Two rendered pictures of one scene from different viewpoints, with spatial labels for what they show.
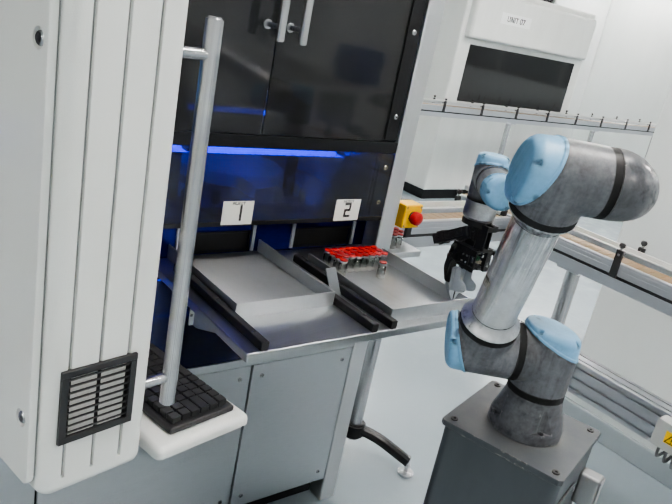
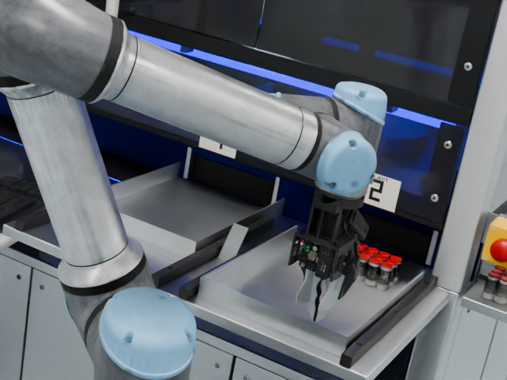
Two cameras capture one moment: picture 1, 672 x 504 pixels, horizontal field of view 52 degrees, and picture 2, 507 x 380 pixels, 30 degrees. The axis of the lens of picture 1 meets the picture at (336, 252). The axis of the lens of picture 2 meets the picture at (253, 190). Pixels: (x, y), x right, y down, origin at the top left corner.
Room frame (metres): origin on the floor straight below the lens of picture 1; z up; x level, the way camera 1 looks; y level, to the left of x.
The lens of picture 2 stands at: (0.95, -1.43, 1.55)
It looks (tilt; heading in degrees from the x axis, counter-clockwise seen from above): 19 degrees down; 66
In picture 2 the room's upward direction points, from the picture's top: 10 degrees clockwise
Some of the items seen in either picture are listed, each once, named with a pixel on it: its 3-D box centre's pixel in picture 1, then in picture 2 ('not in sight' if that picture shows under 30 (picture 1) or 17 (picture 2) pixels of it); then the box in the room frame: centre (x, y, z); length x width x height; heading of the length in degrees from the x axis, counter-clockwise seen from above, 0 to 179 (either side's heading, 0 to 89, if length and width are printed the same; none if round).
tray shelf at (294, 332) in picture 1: (321, 290); (240, 257); (1.58, 0.02, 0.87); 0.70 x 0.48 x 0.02; 131
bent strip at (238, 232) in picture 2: (345, 290); (219, 250); (1.51, -0.04, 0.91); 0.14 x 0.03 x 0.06; 41
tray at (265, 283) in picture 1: (248, 274); (185, 206); (1.52, 0.19, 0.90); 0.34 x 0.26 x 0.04; 41
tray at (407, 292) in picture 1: (386, 281); (317, 283); (1.66, -0.14, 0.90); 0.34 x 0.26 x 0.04; 40
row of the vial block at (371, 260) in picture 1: (360, 262); (344, 261); (1.74, -0.07, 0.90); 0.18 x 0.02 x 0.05; 130
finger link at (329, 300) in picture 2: (465, 284); (325, 300); (1.58, -0.32, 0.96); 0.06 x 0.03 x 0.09; 41
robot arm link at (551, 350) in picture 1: (543, 354); (142, 353); (1.27, -0.45, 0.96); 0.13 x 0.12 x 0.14; 92
